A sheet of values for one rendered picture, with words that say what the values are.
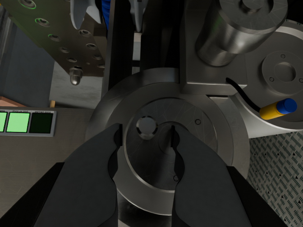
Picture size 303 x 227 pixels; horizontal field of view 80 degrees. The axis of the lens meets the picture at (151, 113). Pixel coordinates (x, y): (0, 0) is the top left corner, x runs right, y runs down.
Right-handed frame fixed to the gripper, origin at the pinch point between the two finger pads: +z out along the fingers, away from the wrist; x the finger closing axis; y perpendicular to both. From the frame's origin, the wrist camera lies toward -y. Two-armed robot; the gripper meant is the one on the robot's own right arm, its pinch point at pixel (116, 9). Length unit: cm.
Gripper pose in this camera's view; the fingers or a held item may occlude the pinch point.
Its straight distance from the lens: 25.7
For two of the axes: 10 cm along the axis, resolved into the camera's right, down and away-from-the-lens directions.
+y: -0.2, 9.8, -2.2
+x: 10.0, 0.3, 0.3
